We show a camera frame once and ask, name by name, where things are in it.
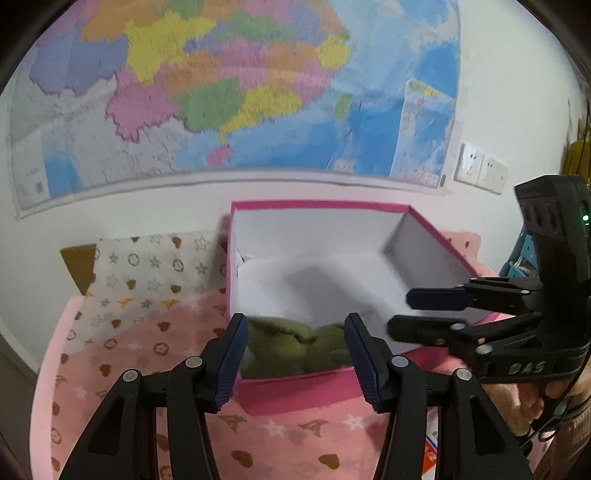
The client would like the blue perforated stool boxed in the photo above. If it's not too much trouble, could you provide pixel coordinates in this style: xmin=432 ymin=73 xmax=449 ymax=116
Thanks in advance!
xmin=499 ymin=229 xmax=538 ymax=278

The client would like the white printed packet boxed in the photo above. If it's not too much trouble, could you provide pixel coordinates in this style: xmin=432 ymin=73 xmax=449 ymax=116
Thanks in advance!
xmin=422 ymin=407 xmax=439 ymax=480

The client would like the yellow garment on rack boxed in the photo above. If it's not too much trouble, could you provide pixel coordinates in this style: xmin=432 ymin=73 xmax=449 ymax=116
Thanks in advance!
xmin=562 ymin=138 xmax=591 ymax=182

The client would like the pink patterned bed sheet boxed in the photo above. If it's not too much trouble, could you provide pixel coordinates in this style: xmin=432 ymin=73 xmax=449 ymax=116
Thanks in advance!
xmin=29 ymin=230 xmax=546 ymax=480

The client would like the white wall socket panel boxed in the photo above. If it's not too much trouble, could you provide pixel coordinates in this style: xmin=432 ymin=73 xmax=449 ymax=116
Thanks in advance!
xmin=454 ymin=143 xmax=484 ymax=186

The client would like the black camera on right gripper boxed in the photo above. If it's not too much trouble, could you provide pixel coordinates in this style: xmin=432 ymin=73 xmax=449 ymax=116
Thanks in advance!
xmin=515 ymin=175 xmax=590 ymax=289

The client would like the white patterned pillow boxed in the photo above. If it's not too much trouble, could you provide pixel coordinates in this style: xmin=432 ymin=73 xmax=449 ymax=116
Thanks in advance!
xmin=64 ymin=230 xmax=228 ymax=354

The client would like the colourful wall map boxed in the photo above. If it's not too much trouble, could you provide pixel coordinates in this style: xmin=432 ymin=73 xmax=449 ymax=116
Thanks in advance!
xmin=7 ymin=1 xmax=460 ymax=216

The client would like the pink cardboard box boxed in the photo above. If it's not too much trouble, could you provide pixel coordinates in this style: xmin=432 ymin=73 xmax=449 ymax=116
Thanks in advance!
xmin=224 ymin=199 xmax=502 ymax=416

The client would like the brown cushion corner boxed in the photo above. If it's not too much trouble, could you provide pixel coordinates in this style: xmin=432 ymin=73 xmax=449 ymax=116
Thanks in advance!
xmin=60 ymin=244 xmax=98 ymax=295

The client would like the green plush toy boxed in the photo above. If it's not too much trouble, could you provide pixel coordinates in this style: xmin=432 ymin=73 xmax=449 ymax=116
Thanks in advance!
xmin=242 ymin=317 xmax=353 ymax=380

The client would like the right hand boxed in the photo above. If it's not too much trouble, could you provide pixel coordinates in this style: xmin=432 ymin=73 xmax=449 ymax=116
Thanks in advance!
xmin=483 ymin=380 xmax=568 ymax=437

